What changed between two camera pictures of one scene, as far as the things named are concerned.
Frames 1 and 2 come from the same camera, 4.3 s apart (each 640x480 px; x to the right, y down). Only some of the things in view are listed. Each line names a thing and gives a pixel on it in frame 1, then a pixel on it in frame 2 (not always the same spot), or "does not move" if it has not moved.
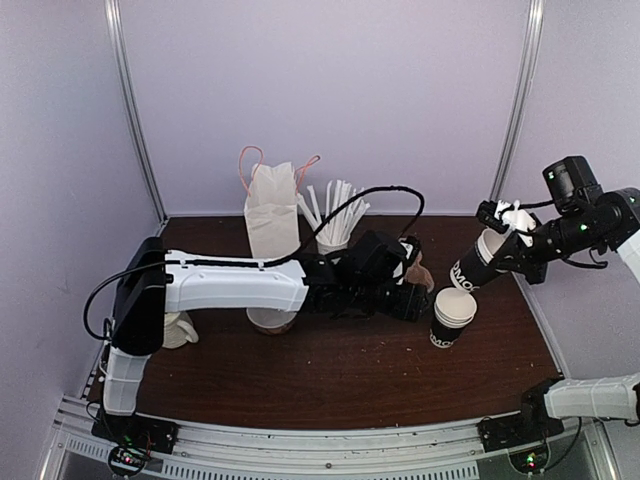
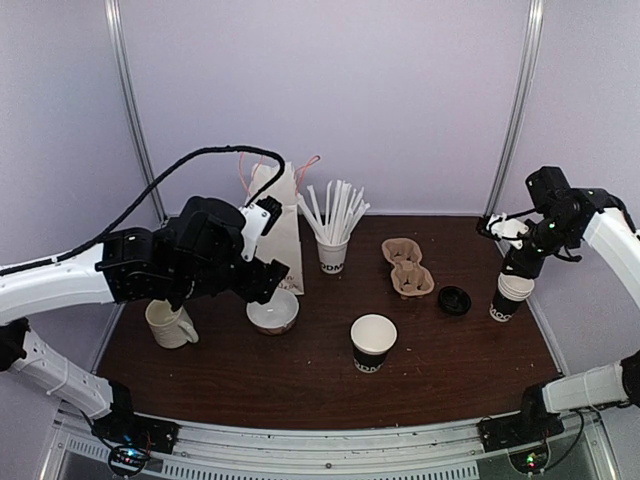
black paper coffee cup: (476, 264) -> (372, 335)
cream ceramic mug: (177, 329) does not move
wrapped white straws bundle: (337, 195) does not move
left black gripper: (410, 308) -> (263, 280)
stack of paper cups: (453, 311) -> (512, 290)
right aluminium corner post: (521, 97) does not move
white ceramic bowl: (269, 320) does not move
